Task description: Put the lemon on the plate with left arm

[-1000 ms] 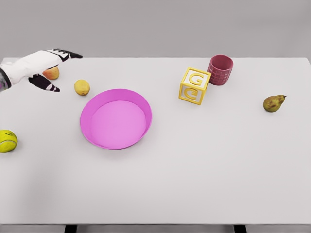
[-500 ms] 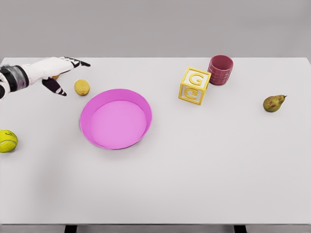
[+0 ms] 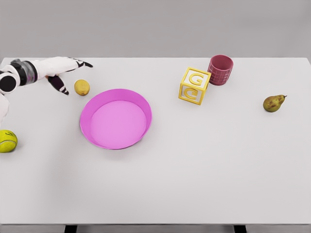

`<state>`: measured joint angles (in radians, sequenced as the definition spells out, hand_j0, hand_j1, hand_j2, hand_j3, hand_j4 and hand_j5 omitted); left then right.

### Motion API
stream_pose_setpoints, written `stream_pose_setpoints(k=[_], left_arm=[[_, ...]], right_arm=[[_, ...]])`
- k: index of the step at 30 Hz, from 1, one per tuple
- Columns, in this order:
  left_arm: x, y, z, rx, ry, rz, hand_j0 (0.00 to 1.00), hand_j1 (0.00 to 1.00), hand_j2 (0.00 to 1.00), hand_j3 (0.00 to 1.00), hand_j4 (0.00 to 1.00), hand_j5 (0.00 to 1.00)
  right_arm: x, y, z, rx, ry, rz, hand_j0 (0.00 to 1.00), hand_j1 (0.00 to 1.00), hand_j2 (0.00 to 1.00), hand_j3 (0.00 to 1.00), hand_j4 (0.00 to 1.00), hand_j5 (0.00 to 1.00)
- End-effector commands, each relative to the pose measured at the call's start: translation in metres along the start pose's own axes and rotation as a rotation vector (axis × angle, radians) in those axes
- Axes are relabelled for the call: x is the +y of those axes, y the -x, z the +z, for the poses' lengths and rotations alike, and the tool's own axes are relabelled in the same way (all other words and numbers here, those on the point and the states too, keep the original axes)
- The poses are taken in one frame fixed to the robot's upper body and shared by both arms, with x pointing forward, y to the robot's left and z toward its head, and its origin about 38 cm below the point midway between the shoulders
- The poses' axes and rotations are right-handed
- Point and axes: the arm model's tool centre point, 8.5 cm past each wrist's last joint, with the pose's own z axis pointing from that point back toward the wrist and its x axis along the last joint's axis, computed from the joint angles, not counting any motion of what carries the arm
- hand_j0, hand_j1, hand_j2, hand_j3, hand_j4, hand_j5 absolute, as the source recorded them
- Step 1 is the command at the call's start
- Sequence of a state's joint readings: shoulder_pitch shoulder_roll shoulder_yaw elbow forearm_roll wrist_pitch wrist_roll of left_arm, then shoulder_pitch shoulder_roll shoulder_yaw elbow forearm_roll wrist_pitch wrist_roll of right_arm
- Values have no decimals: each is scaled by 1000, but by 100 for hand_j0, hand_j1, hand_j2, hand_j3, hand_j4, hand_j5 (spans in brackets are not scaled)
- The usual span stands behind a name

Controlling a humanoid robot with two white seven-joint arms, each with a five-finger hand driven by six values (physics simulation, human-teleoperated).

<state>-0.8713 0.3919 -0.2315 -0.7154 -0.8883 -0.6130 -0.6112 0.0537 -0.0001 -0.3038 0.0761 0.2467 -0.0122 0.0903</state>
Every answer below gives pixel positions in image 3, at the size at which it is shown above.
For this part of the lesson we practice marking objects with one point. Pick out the pink round plate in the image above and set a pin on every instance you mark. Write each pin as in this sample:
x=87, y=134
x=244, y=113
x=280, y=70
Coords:
x=116, y=119

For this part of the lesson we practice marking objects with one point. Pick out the yellow green tennis ball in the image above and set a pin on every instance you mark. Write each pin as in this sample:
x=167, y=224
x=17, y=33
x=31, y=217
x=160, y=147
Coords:
x=7, y=141

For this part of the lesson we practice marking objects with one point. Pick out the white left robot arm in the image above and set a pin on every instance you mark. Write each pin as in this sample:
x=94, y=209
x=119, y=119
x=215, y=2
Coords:
x=14, y=75

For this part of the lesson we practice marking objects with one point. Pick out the dark pink ribbed cup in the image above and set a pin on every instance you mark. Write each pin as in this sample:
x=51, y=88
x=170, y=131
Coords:
x=220, y=70

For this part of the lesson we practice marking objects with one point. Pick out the green brown pear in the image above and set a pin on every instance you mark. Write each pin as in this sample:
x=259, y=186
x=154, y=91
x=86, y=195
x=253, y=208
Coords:
x=272, y=103

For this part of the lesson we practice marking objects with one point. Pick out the yellow letter G block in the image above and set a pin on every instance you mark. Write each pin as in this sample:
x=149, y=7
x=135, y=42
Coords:
x=194, y=86

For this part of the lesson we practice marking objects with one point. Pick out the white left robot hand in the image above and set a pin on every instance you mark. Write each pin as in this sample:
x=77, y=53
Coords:
x=60, y=65

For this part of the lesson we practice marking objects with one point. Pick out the yellow lemon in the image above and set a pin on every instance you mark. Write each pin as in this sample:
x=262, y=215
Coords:
x=82, y=87

